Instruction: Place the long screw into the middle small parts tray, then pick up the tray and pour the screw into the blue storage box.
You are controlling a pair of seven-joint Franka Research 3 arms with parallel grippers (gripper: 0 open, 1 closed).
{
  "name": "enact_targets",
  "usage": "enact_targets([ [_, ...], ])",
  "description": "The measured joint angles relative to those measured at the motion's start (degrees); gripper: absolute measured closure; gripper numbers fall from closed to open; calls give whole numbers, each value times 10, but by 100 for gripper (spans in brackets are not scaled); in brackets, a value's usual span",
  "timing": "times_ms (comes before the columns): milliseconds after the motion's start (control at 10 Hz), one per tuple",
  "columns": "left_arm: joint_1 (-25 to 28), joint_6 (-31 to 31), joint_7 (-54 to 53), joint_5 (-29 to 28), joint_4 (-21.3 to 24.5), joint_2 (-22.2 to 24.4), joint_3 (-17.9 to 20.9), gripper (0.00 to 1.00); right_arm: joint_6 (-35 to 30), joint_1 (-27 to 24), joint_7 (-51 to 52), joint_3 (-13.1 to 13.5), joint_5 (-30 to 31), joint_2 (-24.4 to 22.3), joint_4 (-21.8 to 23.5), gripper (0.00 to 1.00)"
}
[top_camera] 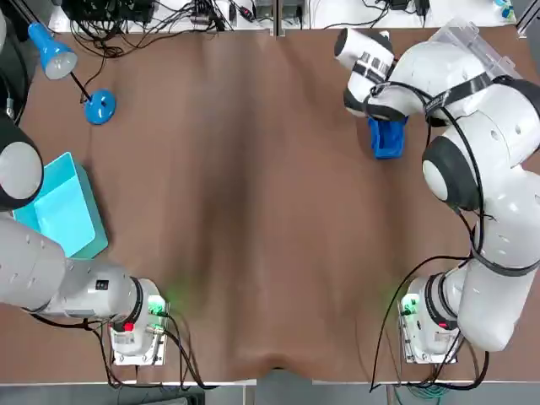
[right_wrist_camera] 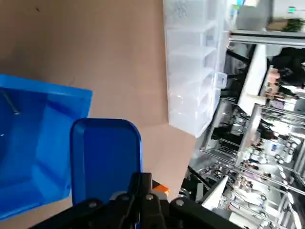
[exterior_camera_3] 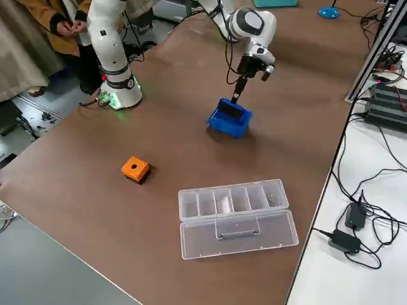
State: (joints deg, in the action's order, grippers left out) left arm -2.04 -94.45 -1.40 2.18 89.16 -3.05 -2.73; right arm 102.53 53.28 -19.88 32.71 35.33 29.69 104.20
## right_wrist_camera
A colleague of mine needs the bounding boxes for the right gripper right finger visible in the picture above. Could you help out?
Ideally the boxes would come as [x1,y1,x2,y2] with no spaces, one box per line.
[142,172,229,229]

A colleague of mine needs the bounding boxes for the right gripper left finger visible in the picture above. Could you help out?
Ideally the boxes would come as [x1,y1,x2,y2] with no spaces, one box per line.
[28,172,142,229]

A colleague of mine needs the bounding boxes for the small blue parts tray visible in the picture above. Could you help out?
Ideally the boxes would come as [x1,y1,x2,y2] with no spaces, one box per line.
[70,118,144,206]

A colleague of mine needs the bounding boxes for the long silver screw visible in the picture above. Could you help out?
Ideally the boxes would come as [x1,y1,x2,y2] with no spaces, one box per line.
[1,92,20,116]

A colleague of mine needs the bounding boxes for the orange button box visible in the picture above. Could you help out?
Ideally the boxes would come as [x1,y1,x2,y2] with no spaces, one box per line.
[152,179,171,199]

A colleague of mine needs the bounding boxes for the dark blue storage bin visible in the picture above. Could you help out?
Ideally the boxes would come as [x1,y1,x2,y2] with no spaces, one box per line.
[0,74,93,220]

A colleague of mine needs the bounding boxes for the clear plastic organizer case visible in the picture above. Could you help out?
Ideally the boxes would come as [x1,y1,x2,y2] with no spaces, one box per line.
[163,0,231,139]

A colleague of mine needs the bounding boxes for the metal wire shelf rack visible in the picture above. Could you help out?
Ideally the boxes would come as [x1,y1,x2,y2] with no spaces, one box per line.
[187,101,305,229]

